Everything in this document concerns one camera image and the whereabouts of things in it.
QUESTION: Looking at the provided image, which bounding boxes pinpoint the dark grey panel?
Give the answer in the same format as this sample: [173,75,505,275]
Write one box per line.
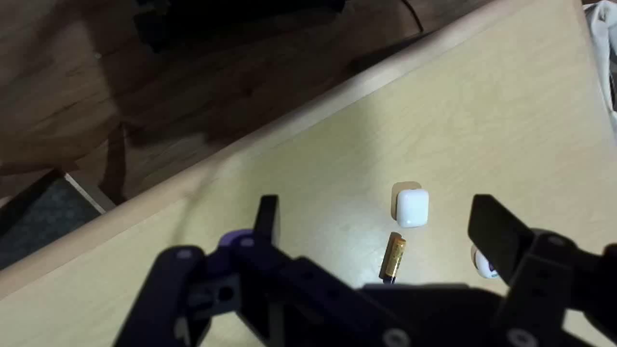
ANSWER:
[0,167,119,271]

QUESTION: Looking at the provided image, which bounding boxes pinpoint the white cord bundle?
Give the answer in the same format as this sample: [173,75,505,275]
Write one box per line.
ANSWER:
[586,0,617,132]

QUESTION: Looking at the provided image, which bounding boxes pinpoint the gold chapstick tube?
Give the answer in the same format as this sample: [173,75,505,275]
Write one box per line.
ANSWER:
[378,231,408,285]

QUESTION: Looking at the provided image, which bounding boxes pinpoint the thin black cable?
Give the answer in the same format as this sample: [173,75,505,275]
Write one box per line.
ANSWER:
[399,0,426,34]

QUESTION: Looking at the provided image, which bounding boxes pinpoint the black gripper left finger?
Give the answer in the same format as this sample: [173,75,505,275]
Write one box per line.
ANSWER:
[113,192,412,347]

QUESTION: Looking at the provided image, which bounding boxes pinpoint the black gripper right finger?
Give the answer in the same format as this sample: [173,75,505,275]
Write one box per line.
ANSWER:
[466,192,617,347]

